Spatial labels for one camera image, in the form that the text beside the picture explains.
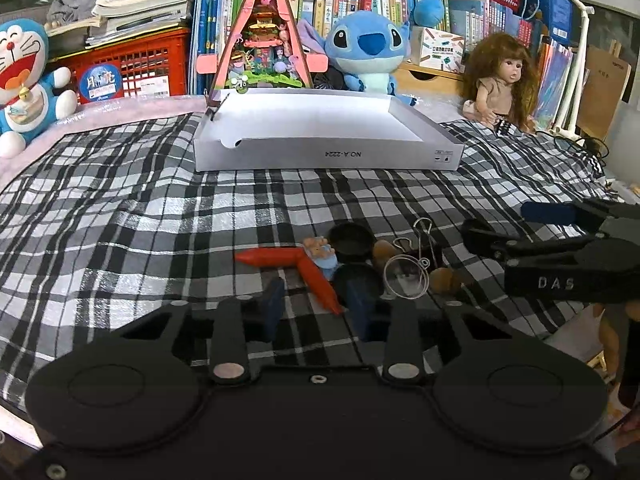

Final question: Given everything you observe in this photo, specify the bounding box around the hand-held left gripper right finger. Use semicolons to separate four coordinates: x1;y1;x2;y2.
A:
344;279;534;387

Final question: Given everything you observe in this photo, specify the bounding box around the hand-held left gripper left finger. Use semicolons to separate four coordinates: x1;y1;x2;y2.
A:
120;276;287;387

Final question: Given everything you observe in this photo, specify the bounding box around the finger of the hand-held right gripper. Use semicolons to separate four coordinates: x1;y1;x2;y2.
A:
519;197;640;234
459;219;602;264

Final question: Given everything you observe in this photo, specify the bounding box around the black round lid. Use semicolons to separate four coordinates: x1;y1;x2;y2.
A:
327;223;377;262
332;263;385;307

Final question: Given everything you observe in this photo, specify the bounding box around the clear plastic round lid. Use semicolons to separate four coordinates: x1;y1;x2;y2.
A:
382;255;431;301

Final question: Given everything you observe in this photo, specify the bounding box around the orange angled plastic piece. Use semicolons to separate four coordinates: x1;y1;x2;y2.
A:
234;246;346;317

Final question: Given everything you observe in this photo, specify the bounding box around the brown wooden nut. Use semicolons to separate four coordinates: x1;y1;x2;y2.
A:
371;240;401;272
430;267;468;295

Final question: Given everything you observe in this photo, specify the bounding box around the black binder clip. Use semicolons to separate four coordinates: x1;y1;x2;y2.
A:
392;217;443;271

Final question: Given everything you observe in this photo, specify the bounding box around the white cardboard box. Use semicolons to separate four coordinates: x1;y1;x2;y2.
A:
192;91;465;173

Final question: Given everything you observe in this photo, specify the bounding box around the person's right hand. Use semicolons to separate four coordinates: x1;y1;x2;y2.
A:
595;304;631;386

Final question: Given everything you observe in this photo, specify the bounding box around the row of colourful folders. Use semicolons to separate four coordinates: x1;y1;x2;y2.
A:
537;35;574;131

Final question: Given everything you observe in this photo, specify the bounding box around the brown cardboard panel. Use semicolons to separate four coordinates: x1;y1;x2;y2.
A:
575;42;634;144

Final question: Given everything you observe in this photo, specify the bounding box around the white metal stand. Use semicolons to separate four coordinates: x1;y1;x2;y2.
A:
550;0;594;139

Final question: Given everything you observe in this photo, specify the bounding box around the brown haired doll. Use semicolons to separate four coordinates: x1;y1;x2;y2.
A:
460;32;544;136

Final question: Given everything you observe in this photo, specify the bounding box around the black white plaid blanket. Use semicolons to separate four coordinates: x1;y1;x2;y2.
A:
0;105;621;411

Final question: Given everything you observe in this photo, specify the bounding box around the wooden drawer box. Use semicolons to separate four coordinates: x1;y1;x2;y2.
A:
395;62;469;96

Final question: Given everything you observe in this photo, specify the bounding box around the pencil patterned box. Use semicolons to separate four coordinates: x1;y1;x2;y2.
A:
410;25;466;74

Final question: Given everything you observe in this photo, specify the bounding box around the shelf row of colourful books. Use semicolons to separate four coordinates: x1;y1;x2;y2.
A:
280;0;522;57

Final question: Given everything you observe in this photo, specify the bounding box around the blue gift bag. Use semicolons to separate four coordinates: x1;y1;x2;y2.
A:
517;0;574;46

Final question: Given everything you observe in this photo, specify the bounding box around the blue alien plush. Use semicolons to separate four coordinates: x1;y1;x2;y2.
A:
297;10;418;106

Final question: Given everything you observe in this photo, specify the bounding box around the pink fuzzy blanket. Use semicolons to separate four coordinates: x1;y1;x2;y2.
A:
0;94;212;186

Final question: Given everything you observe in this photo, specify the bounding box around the triangular miniature dollhouse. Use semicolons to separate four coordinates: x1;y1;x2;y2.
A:
196;0;329;97

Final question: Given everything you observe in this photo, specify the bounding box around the red plastic crate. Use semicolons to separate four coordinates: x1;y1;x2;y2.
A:
60;29;192;106

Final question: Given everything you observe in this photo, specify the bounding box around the row of tall blue books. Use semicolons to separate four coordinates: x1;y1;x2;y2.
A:
190;0;262;96

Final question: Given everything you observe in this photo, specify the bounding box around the blue robot cat plush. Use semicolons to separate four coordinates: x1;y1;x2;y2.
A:
0;19;79;158

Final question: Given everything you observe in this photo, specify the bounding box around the stack of worn books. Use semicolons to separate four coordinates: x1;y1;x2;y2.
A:
85;0;197;49

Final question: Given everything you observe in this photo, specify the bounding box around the grey crumpled cloth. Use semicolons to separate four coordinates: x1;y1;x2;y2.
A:
47;0;102;26

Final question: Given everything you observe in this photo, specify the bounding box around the black cable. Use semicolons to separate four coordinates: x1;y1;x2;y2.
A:
537;127;612;162

